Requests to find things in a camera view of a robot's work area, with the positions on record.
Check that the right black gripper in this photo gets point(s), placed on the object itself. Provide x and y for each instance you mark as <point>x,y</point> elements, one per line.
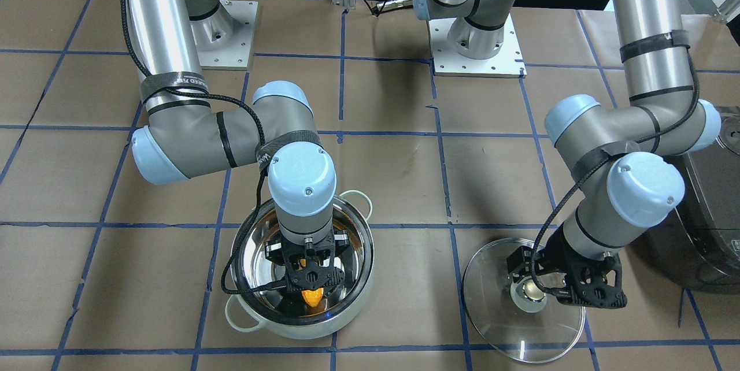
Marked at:
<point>273,251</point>

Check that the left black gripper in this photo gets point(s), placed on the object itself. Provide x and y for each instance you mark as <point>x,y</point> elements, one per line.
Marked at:
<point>556,254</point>

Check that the yellow corn cob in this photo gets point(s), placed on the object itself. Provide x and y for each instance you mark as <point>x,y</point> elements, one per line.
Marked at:
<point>313,297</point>

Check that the glass pot lid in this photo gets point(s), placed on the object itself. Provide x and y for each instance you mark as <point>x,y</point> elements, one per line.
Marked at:
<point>511,313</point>

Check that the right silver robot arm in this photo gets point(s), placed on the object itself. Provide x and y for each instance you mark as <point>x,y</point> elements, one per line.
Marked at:
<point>185,138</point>

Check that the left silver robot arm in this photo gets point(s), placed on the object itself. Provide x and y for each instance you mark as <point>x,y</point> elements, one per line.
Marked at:
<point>616,156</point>

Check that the pale green electric pot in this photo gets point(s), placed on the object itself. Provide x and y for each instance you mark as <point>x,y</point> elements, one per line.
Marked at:
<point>260,300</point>

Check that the dark brown rice cooker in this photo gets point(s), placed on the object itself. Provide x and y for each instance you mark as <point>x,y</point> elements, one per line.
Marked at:
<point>697,245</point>

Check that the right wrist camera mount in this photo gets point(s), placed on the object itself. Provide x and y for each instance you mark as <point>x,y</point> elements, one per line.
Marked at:
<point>313,277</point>

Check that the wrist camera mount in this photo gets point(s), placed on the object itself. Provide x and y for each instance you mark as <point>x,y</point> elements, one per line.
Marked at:
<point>313,277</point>
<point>590,283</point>

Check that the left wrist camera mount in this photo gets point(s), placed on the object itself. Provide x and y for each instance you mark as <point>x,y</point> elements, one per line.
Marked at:
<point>590,283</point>

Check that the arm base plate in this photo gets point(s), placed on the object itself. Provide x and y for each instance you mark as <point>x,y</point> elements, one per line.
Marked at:
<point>460,50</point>
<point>225,39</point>

